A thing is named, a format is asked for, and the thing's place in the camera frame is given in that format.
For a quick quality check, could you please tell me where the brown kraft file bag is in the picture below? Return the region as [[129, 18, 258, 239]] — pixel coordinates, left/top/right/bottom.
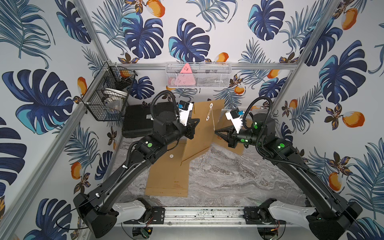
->
[[213, 115, 257, 156], [145, 140, 190, 198], [181, 100, 225, 165]]

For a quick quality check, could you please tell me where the pink triangle item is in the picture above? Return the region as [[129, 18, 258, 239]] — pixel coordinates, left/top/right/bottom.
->
[[176, 63, 197, 87]]

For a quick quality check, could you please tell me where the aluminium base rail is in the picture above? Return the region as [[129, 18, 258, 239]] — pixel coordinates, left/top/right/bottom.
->
[[125, 205, 325, 228]]

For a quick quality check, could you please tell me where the black wire basket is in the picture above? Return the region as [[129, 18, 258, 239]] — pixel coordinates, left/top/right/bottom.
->
[[82, 63, 138, 123]]

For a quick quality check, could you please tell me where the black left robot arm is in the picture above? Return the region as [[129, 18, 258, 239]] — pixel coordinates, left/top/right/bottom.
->
[[74, 90, 200, 239]]

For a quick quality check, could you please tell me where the black plastic tool case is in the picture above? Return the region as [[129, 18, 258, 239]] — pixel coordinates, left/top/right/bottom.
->
[[122, 102, 178, 138]]

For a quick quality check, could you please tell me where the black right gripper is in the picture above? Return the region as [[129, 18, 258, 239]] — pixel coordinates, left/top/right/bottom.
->
[[215, 124, 265, 149]]

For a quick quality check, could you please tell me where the clear white mesh wall basket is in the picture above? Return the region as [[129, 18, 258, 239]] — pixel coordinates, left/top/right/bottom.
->
[[165, 62, 232, 89]]

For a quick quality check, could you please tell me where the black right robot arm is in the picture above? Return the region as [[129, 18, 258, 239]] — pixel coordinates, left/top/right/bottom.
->
[[215, 97, 362, 240]]

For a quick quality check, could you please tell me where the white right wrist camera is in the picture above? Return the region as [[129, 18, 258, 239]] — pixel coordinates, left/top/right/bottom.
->
[[225, 108, 244, 134]]

